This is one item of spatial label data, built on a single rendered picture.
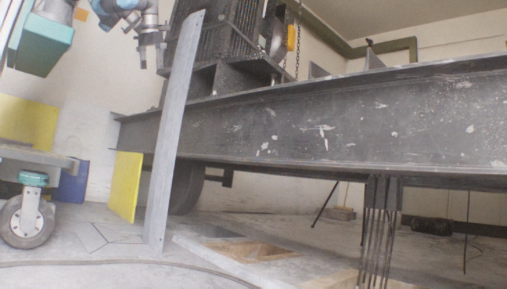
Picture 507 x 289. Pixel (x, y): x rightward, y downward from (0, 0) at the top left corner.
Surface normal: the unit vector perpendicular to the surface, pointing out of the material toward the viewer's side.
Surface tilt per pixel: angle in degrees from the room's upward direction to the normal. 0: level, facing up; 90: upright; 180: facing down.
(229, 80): 90
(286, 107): 90
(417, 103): 90
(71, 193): 91
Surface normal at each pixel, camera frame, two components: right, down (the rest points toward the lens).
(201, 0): -0.52, -0.21
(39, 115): 0.69, -0.07
